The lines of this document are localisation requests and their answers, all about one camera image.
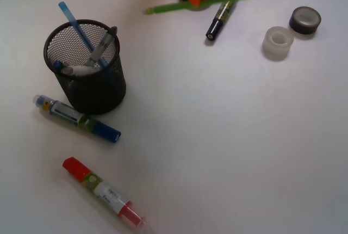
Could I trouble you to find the clear tape roll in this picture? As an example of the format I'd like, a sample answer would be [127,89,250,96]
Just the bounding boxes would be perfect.
[262,26,294,61]

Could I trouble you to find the silver white pen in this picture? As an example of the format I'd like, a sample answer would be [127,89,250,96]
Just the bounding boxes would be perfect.
[85,26,117,68]

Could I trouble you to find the red cap marker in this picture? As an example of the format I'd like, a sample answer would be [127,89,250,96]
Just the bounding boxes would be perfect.
[63,157,149,233]

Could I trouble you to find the dark blue pen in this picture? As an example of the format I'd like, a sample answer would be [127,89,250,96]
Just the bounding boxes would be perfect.
[52,60,65,73]

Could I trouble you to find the black cap marker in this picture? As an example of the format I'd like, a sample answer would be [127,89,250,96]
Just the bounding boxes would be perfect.
[206,1,236,41]

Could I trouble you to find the green mechanical pencil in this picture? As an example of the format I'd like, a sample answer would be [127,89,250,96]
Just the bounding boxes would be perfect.
[143,0,238,15]

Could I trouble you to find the clear white pen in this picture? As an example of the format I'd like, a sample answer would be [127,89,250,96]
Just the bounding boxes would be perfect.
[60,66,100,76]

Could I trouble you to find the dark tape roll right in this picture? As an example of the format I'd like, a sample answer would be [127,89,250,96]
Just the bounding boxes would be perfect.
[289,7,321,35]

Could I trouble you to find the light blue pen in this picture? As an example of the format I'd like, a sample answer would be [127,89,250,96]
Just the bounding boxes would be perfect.
[58,2,123,91]

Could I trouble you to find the black mesh pen holder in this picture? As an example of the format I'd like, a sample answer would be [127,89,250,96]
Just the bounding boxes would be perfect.
[43,22,126,115]

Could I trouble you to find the blue cap marker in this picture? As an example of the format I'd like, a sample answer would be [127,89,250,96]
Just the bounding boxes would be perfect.
[33,95,121,143]

